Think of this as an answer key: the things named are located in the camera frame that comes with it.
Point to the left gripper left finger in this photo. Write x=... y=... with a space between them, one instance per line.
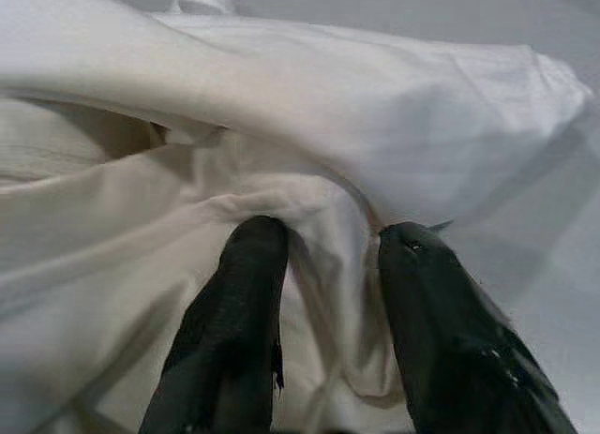
x=234 y=312

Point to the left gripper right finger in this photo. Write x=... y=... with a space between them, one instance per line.
x=445 y=335

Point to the white t-shirt black print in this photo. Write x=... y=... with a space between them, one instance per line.
x=328 y=124

